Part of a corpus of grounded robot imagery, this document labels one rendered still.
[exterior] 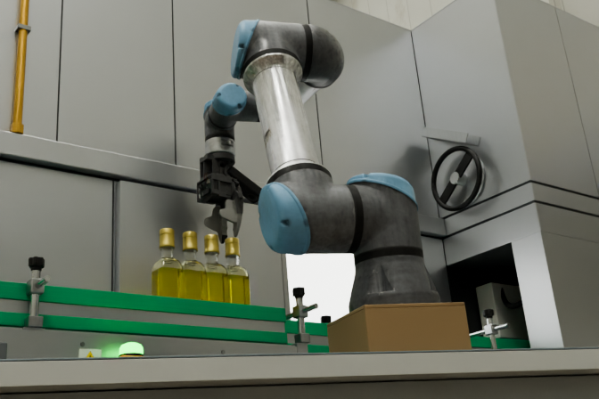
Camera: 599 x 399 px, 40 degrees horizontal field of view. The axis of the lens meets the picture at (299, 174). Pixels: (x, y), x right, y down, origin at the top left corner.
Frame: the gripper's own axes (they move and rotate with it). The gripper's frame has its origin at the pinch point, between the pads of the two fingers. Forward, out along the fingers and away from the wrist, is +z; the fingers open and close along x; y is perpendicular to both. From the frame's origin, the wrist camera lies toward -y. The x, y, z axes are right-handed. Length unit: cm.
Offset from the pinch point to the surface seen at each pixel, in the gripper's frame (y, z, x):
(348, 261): -47.8, -2.5, -11.2
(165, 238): 18.5, 3.5, 0.9
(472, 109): -91, -54, 8
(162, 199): 11.9, -11.7, -12.1
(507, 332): -107, 15, -6
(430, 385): 11, 47, 68
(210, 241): 6.9, 3.0, 1.5
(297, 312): -5.9, 22.0, 15.8
